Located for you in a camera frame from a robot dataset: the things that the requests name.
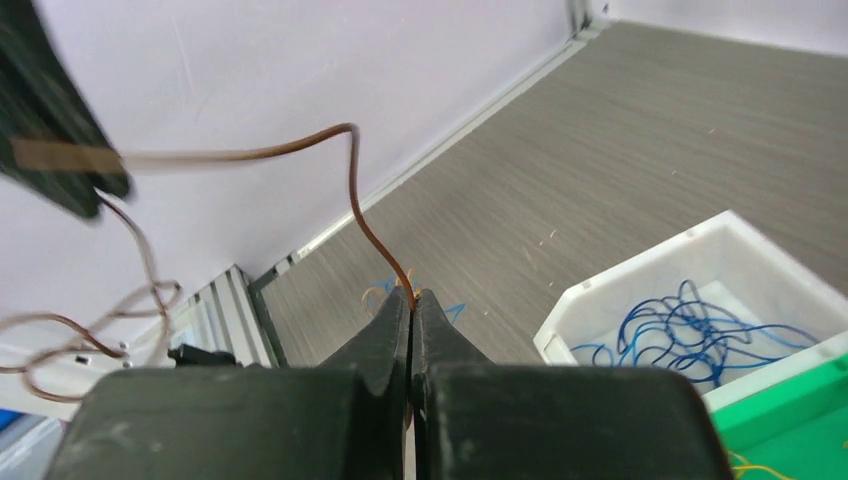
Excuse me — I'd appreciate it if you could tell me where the multicolour cable bundle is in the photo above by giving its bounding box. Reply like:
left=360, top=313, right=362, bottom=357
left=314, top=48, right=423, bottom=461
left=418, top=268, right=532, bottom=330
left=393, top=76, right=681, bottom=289
left=360, top=268, right=466, bottom=326

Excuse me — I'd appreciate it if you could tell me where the green plastic bin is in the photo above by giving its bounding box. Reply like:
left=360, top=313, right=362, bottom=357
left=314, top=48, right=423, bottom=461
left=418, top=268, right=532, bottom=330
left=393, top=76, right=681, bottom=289
left=712, top=356, right=847, bottom=479

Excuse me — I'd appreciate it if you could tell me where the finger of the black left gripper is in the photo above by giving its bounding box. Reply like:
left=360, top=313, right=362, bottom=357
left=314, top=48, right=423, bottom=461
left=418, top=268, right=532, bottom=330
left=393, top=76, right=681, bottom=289
left=1, top=1, right=133, bottom=219

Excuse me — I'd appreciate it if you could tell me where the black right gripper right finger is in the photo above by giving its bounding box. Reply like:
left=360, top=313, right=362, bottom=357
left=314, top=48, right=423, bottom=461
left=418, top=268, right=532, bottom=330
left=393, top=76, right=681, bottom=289
left=410, top=289, right=731, bottom=479

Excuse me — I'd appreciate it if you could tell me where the white plastic bin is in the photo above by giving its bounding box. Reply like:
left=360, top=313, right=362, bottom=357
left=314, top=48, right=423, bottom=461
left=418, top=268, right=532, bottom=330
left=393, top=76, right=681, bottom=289
left=533, top=211, right=847, bottom=411

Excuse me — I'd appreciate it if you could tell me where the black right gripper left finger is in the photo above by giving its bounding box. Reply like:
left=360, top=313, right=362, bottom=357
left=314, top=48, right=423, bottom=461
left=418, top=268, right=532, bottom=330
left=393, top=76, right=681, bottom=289
left=47, top=288, right=410, bottom=479

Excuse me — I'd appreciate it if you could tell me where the yellow cable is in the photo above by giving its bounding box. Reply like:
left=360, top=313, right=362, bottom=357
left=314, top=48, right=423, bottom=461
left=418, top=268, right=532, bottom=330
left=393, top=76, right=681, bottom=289
left=727, top=450, right=803, bottom=480

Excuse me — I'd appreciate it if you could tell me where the blue cable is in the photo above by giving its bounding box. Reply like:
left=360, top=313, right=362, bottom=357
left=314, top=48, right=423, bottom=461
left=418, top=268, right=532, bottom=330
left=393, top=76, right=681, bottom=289
left=569, top=278, right=823, bottom=389

